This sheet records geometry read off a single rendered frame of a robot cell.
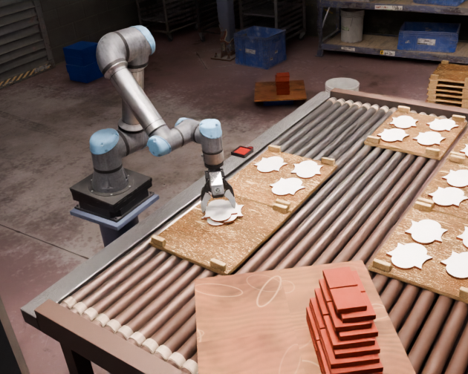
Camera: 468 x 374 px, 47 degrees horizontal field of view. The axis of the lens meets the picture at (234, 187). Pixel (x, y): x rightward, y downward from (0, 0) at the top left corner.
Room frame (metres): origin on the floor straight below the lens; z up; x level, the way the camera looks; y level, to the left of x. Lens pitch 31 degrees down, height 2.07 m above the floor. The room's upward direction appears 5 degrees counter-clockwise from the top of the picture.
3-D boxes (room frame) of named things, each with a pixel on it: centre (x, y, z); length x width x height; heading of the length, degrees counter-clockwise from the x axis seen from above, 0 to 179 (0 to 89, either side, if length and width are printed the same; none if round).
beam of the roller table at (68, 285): (2.12, 0.05, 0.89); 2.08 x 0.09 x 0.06; 143
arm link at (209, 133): (1.75, 0.07, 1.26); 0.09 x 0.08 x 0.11; 46
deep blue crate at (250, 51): (6.43, -0.45, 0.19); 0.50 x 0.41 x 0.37; 49
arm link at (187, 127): (1.81, 0.15, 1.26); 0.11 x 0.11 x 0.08; 46
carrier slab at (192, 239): (1.65, 0.06, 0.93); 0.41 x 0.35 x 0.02; 142
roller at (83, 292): (2.08, -0.01, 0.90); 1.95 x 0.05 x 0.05; 143
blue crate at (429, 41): (6.07, -2.34, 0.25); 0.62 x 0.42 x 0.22; 63
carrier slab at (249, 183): (1.98, -0.19, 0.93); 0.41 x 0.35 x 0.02; 143
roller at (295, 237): (1.81, -0.37, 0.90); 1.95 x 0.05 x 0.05; 143
